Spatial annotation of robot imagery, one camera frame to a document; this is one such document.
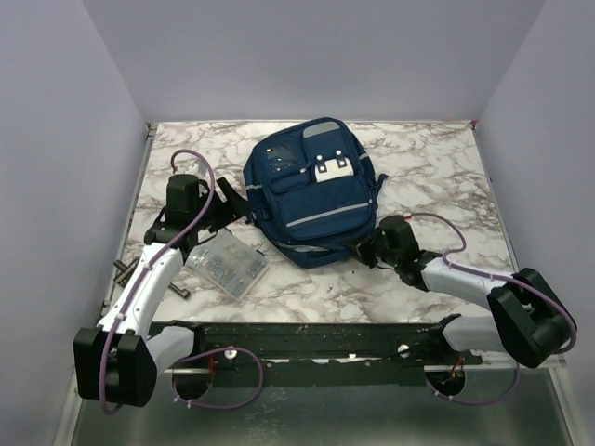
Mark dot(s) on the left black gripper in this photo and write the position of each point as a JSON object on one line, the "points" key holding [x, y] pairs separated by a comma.
{"points": [[234, 208]]}

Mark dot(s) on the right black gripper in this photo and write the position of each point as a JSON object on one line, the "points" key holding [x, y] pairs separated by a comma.
{"points": [[363, 248]]}

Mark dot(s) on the navy blue student backpack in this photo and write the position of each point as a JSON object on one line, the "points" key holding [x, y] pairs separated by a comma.
{"points": [[312, 187]]}

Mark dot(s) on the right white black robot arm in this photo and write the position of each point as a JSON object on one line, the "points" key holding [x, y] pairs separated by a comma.
{"points": [[527, 320]]}

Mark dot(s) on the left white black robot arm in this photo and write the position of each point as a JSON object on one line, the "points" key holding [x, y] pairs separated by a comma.
{"points": [[118, 362]]}

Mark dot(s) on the clear plastic parts box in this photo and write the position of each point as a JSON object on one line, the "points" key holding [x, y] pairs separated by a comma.
{"points": [[227, 262]]}

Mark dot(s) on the metal table clamp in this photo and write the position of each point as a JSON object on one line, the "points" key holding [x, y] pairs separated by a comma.
{"points": [[125, 271]]}

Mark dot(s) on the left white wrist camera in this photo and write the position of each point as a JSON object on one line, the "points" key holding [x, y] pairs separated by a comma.
{"points": [[197, 168]]}

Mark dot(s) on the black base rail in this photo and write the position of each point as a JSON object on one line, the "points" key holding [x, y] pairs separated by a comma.
{"points": [[306, 354]]}

